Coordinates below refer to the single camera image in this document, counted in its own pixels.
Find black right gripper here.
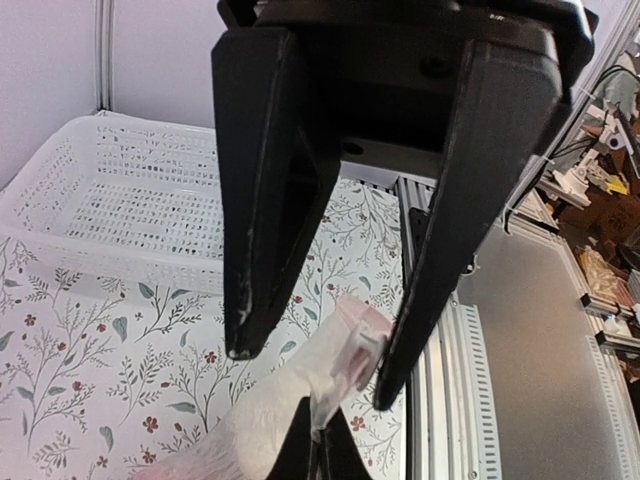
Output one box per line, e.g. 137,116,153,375
217,1,599,173

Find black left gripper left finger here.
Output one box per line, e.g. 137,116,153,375
267,397,319,480

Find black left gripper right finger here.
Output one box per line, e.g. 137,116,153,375
319,409,372,480

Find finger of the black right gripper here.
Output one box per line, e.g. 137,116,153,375
211,27,340,360
373,42,562,411

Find clear zip top bag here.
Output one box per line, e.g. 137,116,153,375
136,295,392,479

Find white perforated plastic basket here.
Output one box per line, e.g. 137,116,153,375
1,115,224,295

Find floral patterned tablecloth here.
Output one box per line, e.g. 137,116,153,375
1,179,402,479

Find aluminium front rail frame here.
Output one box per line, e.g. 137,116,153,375
384,194,639,479

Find aluminium corner post right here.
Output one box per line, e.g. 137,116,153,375
94,0,115,111

